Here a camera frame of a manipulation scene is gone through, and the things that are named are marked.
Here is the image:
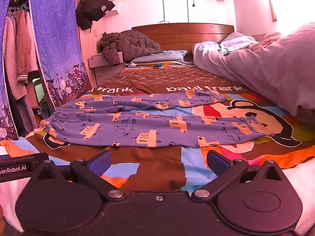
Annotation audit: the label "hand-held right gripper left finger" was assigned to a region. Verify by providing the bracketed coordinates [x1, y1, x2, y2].
[30, 149, 127, 202]

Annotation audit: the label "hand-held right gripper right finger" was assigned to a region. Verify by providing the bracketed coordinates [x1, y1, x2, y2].
[191, 149, 289, 202]

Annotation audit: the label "blue car print pants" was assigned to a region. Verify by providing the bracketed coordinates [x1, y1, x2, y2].
[41, 90, 270, 149]

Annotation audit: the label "colourful cartoon bed sheet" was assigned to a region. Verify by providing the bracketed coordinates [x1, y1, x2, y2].
[0, 65, 315, 195]

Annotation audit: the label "white mattress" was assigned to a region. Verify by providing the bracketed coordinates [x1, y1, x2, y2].
[0, 141, 315, 229]

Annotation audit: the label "white nightstand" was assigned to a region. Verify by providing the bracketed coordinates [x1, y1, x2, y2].
[88, 52, 126, 86]

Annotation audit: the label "pale fleece coat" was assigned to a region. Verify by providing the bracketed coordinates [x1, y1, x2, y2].
[4, 9, 28, 101]

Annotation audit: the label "grey duvet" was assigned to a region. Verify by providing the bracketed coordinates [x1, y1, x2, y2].
[192, 23, 315, 126]

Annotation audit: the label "light blue pillow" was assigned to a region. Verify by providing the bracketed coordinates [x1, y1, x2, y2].
[128, 50, 188, 67]

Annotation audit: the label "white pillow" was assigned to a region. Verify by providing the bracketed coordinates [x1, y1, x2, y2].
[219, 31, 259, 53]

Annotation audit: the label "brown quilted jacket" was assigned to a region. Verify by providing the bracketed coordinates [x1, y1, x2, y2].
[100, 29, 164, 66]

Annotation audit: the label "pink quilted jacket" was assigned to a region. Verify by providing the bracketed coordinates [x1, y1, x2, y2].
[16, 9, 40, 83]

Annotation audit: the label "floral printed blanket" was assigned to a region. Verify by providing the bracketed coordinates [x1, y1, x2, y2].
[246, 35, 281, 52]

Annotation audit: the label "wooden headboard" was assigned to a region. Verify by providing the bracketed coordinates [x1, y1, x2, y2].
[132, 23, 235, 62]

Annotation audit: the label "black tote bag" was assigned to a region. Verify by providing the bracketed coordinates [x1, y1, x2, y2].
[76, 0, 116, 31]

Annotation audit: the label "white wall shelf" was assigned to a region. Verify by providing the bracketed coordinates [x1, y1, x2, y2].
[105, 0, 121, 16]

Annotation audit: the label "black wall cable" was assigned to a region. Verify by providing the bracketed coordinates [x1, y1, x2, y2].
[186, 0, 196, 22]

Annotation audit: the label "framed wall picture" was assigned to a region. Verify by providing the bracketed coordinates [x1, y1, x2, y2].
[266, 0, 277, 22]

